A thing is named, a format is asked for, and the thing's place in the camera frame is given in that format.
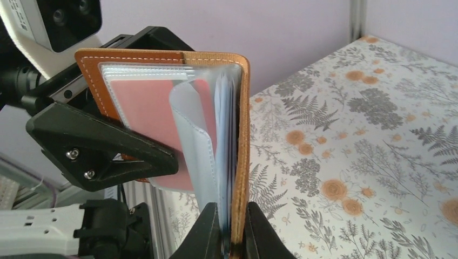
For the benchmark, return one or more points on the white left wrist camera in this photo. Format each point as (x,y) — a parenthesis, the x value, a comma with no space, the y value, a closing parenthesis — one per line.
(48,33)

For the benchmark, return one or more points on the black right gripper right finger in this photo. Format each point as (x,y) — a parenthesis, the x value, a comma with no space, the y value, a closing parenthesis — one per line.
(261,240)

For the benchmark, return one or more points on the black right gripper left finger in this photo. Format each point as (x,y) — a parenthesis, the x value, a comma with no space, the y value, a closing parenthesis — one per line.
(203,239)

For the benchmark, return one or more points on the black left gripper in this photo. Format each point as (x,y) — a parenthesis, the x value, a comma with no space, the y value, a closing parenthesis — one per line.
(131,76)

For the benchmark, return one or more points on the brown leather card holder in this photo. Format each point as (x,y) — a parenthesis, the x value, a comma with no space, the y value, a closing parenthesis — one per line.
(228,75)

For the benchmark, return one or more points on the aluminium corner frame post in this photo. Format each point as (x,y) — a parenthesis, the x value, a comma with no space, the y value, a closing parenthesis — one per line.
(357,19)

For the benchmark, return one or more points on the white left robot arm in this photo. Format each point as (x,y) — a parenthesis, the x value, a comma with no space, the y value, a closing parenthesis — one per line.
(97,228)

